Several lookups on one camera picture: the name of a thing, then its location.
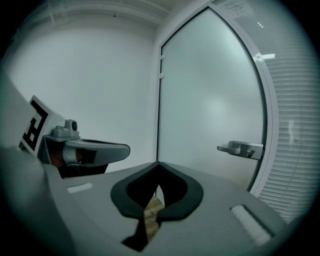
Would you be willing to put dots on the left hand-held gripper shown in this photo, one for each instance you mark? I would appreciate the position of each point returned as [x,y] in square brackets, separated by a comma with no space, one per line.
[52,125]

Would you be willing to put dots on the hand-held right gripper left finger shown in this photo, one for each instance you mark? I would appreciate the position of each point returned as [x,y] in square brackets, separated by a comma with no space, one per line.
[95,215]

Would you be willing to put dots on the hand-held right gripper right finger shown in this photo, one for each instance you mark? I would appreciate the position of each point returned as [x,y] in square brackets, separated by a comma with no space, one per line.
[215,225]

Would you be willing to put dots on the frosted glass door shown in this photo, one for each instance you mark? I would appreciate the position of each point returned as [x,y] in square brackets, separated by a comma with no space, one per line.
[207,95]

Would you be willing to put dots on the white window blinds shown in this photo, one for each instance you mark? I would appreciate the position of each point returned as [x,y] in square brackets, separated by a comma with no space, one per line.
[290,125]

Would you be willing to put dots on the white metal door frame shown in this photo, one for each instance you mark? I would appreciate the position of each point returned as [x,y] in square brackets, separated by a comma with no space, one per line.
[271,100]

